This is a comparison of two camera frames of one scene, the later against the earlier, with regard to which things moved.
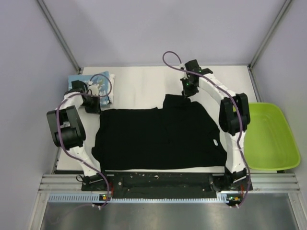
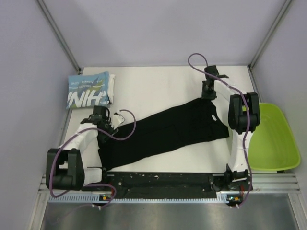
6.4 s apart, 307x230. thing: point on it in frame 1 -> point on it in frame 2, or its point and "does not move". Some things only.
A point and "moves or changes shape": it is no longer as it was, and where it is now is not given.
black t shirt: (180, 134) moves or changes shape
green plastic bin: (269, 143) does not move
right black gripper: (186, 93) -> (206, 96)
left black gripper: (97, 109) -> (103, 137)
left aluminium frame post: (59, 35) does not move
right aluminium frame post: (284, 7) does not move
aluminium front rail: (59, 183) does not move
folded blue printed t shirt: (102, 78) does not move
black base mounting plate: (165, 184) does not move
